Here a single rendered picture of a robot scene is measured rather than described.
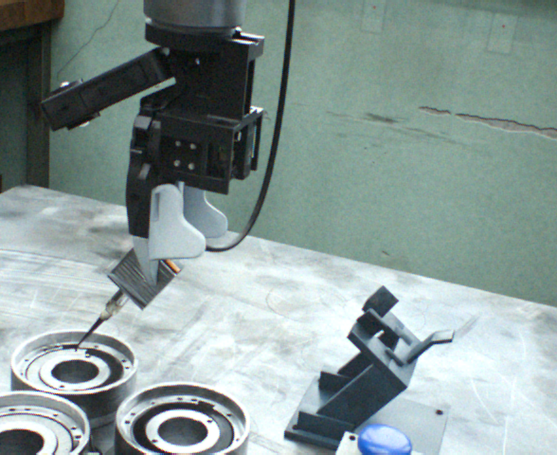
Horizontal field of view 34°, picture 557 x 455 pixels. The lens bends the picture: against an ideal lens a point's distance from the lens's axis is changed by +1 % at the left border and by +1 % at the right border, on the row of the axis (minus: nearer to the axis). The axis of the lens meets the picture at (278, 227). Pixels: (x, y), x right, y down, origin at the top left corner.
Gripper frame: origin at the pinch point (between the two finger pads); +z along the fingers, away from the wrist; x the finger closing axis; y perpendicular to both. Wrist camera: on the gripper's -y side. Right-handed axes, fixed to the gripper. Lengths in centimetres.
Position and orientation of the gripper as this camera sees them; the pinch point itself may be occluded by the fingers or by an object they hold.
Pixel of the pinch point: (152, 262)
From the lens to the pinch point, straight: 75.8
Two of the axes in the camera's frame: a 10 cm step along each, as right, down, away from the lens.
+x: 3.0, -3.2, 9.0
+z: -1.1, 9.2, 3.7
